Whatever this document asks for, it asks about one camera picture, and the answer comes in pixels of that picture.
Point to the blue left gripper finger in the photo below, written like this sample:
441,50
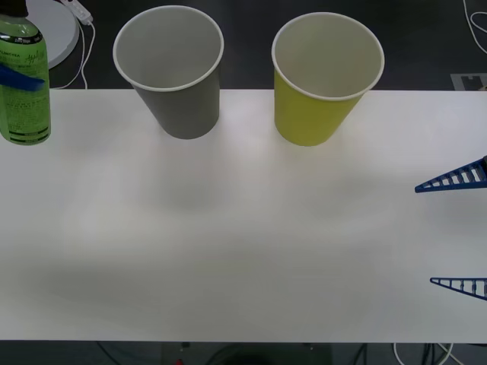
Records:
19,78

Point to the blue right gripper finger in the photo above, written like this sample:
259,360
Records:
456,183
473,287

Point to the green plastic bottle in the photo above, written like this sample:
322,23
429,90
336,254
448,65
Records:
23,114

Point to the white round floor base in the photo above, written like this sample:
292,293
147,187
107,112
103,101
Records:
61,34

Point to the white power strip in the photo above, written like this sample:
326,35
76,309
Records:
80,9

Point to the grey floor marker plate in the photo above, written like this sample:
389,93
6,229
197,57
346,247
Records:
458,81

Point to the yellow-green plastic bin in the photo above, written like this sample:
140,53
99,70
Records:
304,118

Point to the grey plastic bin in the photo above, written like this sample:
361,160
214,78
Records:
182,114

